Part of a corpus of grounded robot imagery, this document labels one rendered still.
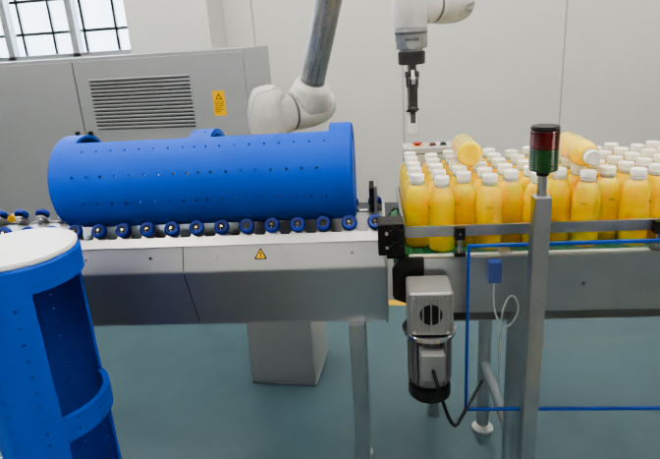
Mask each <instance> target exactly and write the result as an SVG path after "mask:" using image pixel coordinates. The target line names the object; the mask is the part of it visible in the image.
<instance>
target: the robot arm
mask: <svg viewBox="0 0 660 459"><path fill-rule="evenodd" d="M342 2H343V0H315V2H314V7H313V13H312V18H311V24H310V29H309V35H308V40H307V46H306V51H305V56H304V61H303V67H302V75H301V76H300V77H298V78H297V79H296V80H295V82H294V84H293V86H292V88H291V89H290V91H289V93H287V94H284V92H283V91H282V90H281V89H280V88H279V87H278V86H274V85H266V86H258V87H256V88H254V89H253V91H252V92H251V94H250V96H249V99H248V105H247V117H248V126H249V132H250V134H251V135H264V134H285V133H290V132H291V131H294V130H301V129H307V128H311V127H314V126H318V125H320V124H322V123H324V122H326V121H327V120H329V119H330V118H331V117H332V116H333V114H334V113H335V109H336V99H335V96H334V94H333V93H332V91H331V90H330V87H329V85H328V84H327V82H326V81H325V79H326V75H327V70H328V65H329V61H330V56H331V52H332V47H333V42H334V38H335V33H336V28H337V24H338V20H339V15H340V11H341V6H342ZM474 4H475V0H391V9H392V19H393V22H394V26H395V40H396V49H397V50H400V51H401V52H399V53H398V63H399V65H401V66H406V65H408V71H407V72H405V78H406V87H407V92H408V110H406V112H408V135H409V136H413V135H418V111H417V110H419V108H418V107H417V88H418V78H419V71H417V70H416V65H421V64H424V63H425V51H424V50H423V48H426V47H427V32H428V29H427V24H437V25H443V24H452V23H457V22H460V21H462V20H464V19H466V18H467V17H468V16H469V15H470V14H471V12H472V10H473V8H474ZM417 28H421V29H417Z"/></svg>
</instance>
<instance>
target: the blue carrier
mask: <svg viewBox="0 0 660 459"><path fill-rule="evenodd" d="M301 167H302V169H301ZM316 167H318V168H317V169H316ZM286 168H287V170H286ZM270 169H272V170H271V171H270ZM240 170H242V172H240ZM210 171H211V173H210ZM225 171H227V172H226V173H225ZM187 172H188V174H187ZM198 172H199V174H198ZM173 173H174V175H173ZM143 174H144V176H143ZM158 174H159V176H158ZM129 175H130V177H129ZM100 176H101V178H100ZM115 176H116V177H115ZM47 183H48V191H49V196H50V198H51V202H52V204H53V207H54V209H55V211H56V213H57V214H58V216H59V217H60V218H61V219H62V220H63V221H64V222H65V223H66V224H67V225H69V226H72V225H75V224H77V225H80V226H81V228H83V227H93V226H94V225H96V224H103V225H105V226H106V227H110V226H118V225H119V224H120V223H127V224H129V225H130V226H139V225H141V224H143V223H144V222H151V223H152V224H154V225H166V224H167V223H168V222H170V221H176V222H177V223H178V224H191V223H192V222H193V221H195V220H199V221H201V222H202V223H215V222H216V221H217V220H220V219H225V220H226V221H228V222H241V221H242V220H243V219H245V218H249V219H251V220H252V221H266V220H267V219H268V218H271V217H274V218H277V219H278V220H292V219H293V218H294V217H297V216H299V217H301V218H303V219H317V218H318V217H319V216H322V215H325V216H327V217H329V218H330V219H333V218H343V217H344V216H346V215H353V216H354V217H356V215H357V174H356V153H355V138H354V128H353V124H352V123H351V122H336V123H330V124H329V130H328V131H324V132H304V133H285V134H264V135H244V136H225V135H224V133H223V132H222V131H221V130H220V129H199V130H193V131H192V132H191V134H190V136H189V137H188V138H184V139H165V140H144V141H124V142H105V143H103V142H102V141H101V140H100V139H98V138H97V137H95V136H92V135H83V136H68V137H64V138H63V139H61V140H60V141H58V142H57V144H56V145H55V147H54V148H53V150H52V153H51V155H50V159H49V163H48V171H47ZM325 194H327V195H325ZM311 195H312V196H311ZM280 196H282V197H280Z"/></svg>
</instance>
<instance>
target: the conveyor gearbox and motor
mask: <svg viewBox="0 0 660 459"><path fill-rule="evenodd" d="M406 305H407V319H406V320H405V321H404V323H403V325H402V330H403V333H404V334H405V335H406V336H407V342H408V375H409V392H410V395H411V396H412V397H413V398H414V399H416V400H417V401H419V402H422V403H426V404H436V403H440V402H441V403H442V406H443V409H444V412H445V414H446V417H447V419H448V421H449V423H450V424H451V425H452V426H453V427H454V428H455V427H457V426H458V425H459V424H460V422H461V421H462V419H463V417H464V416H465V414H466V412H467V410H468V408H469V406H467V407H465V409H464V410H463V412H462V414H461V415H460V417H459V419H458V420H457V422H456V423H455V424H454V422H453V421H452V419H451V417H450V415H449V412H448V410H447V407H446V404H445V401H444V400H446V399H447V398H448V397H449V396H450V393H451V380H450V378H452V338H453V337H454V336H455V335H456V333H457V327H456V325H455V324H454V293H453V290H452V287H451V284H450V280H449V277H448V276H447V275H432V276H408V277H407V278H406Z"/></svg>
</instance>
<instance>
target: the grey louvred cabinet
mask: <svg viewBox="0 0 660 459"><path fill-rule="evenodd" d="M266 85H271V75H270V64H269V53H268V45H264V46H249V47H233V48H217V49H201V50H186V51H170V52H154V53H139V54H123V55H107V56H91V57H76V58H60V59H44V60H28V61H13V62H0V210H3V211H6V212H7V213H8V214H14V213H15V211H16V210H17V209H23V210H25V211H27V212H28V213H29V217H28V220H29V221H37V219H36V215H35V211H36V210H37V209H39V208H44V209H46V210H48V211H49V212H50V216H49V217H48V218H49V219H50V220H58V215H57V214H56V211H55V209H54V207H53V204H52V202H51V198H50V196H49V191H48V183H47V171H48V163H49V159H50V155H51V153H52V150H53V148H54V147H55V145H56V144H57V142H58V141H60V140H61V139H63V138H64V137H68V136H83V135H92V136H95V137H97V138H98V139H100V140H101V141H102V142H103V143H105V142H124V141H144V140H165V139H184V138H188V137H189V136H190V134H191V132H192V131H193V130H199V129H220V130H221V131H222V132H223V133H224V135H225V136H244V135H250V132H249V126H248V99H249V96H250V94H251V92H252V91H253V89H254V88H256V87H258V86H266Z"/></svg>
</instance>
